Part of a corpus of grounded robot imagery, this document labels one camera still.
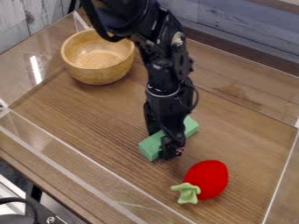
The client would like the black cable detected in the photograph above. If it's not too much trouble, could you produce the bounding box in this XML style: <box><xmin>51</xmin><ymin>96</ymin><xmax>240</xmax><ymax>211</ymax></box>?
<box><xmin>0</xmin><ymin>196</ymin><xmax>40</xmax><ymax>224</ymax></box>

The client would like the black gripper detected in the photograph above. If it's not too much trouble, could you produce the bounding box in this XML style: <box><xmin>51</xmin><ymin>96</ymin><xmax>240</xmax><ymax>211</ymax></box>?
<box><xmin>143</xmin><ymin>86</ymin><xmax>199</xmax><ymax>161</ymax></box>

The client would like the brown wooden bowl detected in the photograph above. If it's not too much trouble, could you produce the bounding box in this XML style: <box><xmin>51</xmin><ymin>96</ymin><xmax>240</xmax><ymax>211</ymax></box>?
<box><xmin>60</xmin><ymin>29</ymin><xmax>135</xmax><ymax>86</ymax></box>

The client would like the clear acrylic tray wall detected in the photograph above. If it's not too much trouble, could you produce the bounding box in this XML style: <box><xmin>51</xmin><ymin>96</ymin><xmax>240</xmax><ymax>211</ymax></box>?
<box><xmin>0</xmin><ymin>100</ymin><xmax>195</xmax><ymax>224</ymax></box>

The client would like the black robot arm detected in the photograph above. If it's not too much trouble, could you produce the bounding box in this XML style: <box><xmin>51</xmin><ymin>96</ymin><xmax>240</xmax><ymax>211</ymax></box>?
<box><xmin>80</xmin><ymin>0</ymin><xmax>199</xmax><ymax>159</ymax></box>

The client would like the red plush strawberry toy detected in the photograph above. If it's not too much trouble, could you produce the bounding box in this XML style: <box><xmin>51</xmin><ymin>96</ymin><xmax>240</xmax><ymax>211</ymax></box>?
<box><xmin>171</xmin><ymin>160</ymin><xmax>230</xmax><ymax>204</ymax></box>

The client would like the green rectangular block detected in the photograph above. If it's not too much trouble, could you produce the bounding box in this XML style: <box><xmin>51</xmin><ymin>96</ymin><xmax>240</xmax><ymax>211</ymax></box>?
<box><xmin>138</xmin><ymin>116</ymin><xmax>200</xmax><ymax>161</ymax></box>

